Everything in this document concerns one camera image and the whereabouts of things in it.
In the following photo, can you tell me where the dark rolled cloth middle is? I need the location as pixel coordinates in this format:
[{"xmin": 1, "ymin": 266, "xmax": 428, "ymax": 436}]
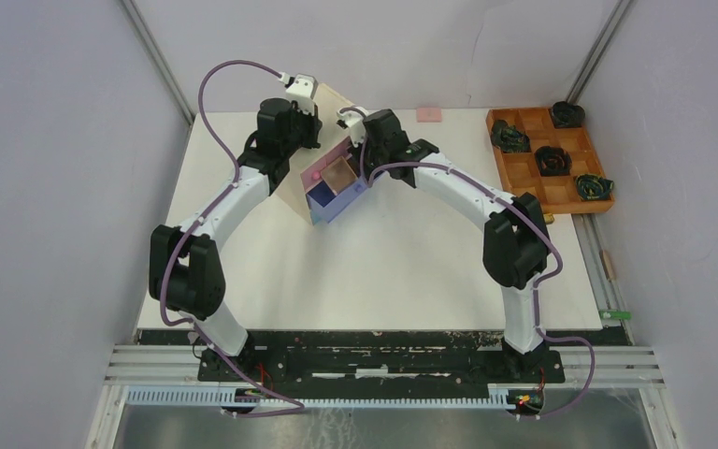
[{"xmin": 534, "ymin": 146, "xmax": 572, "ymax": 177}]

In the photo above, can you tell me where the dark rolled cloth back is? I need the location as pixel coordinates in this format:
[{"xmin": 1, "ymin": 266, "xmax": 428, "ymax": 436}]
[{"xmin": 549, "ymin": 101, "xmax": 586, "ymax": 129}]

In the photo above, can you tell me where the rose gold lipstick tube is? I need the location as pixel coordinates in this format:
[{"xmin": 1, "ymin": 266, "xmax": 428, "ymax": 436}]
[{"xmin": 600, "ymin": 250, "xmax": 616, "ymax": 282}]

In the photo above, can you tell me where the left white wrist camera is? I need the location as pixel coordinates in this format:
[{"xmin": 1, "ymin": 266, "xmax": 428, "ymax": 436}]
[{"xmin": 279, "ymin": 72, "xmax": 319, "ymax": 116}]

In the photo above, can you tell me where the orange wooden compartment tray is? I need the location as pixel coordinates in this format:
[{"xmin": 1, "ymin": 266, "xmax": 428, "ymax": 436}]
[{"xmin": 486, "ymin": 107, "xmax": 614, "ymax": 214}]

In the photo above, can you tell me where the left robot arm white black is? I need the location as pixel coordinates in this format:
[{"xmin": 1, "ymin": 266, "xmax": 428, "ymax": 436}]
[{"xmin": 148, "ymin": 98, "xmax": 322, "ymax": 381}]

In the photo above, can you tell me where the pink top left drawer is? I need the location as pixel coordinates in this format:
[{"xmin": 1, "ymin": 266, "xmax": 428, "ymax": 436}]
[{"xmin": 300, "ymin": 138, "xmax": 353, "ymax": 205}]

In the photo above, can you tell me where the brown square blush compact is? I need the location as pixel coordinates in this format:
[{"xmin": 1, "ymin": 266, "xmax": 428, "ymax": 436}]
[{"xmin": 321, "ymin": 156, "xmax": 357, "ymax": 195}]

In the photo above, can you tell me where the purple wide drawer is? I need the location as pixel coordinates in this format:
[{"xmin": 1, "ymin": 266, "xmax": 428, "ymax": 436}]
[{"xmin": 305, "ymin": 156, "xmax": 368, "ymax": 225}]

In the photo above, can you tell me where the dark rolled cloth left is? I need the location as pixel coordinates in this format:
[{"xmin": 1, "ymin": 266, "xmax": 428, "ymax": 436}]
[{"xmin": 491, "ymin": 120, "xmax": 531, "ymax": 153}]

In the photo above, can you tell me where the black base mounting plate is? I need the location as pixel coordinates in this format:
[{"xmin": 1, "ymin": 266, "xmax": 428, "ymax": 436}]
[{"xmin": 231, "ymin": 345, "xmax": 566, "ymax": 389}]

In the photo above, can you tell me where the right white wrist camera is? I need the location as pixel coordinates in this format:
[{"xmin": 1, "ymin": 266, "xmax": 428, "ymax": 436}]
[{"xmin": 337, "ymin": 106, "xmax": 368, "ymax": 147}]

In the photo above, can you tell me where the white slotted cable duct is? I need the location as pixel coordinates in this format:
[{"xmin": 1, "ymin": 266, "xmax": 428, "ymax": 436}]
[{"xmin": 124, "ymin": 384, "xmax": 510, "ymax": 411}]

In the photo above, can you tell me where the cream drawer organizer cabinet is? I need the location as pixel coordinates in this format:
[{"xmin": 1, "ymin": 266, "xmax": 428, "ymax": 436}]
[{"xmin": 275, "ymin": 83, "xmax": 353, "ymax": 225}]

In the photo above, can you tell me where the green lipstick tube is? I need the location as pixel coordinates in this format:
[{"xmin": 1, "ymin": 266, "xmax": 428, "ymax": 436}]
[{"xmin": 599, "ymin": 310, "xmax": 632, "ymax": 321}]

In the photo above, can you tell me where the dark rolled cloth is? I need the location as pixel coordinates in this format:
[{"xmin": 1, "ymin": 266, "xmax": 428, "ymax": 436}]
[
  {"xmin": 574, "ymin": 173, "xmax": 614, "ymax": 201},
  {"xmin": 534, "ymin": 146, "xmax": 572, "ymax": 177},
  {"xmin": 491, "ymin": 120, "xmax": 531, "ymax": 153},
  {"xmin": 549, "ymin": 101, "xmax": 586, "ymax": 129}
]

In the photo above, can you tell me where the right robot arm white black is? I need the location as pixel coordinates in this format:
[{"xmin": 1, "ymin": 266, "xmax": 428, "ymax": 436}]
[{"xmin": 338, "ymin": 107, "xmax": 552, "ymax": 382}]

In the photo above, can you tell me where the dark rolled cloth front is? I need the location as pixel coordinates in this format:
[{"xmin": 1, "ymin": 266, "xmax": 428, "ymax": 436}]
[{"xmin": 574, "ymin": 173, "xmax": 614, "ymax": 201}]

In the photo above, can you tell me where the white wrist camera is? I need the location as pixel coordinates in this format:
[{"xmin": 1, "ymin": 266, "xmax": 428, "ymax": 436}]
[
  {"xmin": 337, "ymin": 106, "xmax": 368, "ymax": 147},
  {"xmin": 279, "ymin": 72, "xmax": 319, "ymax": 116}
]

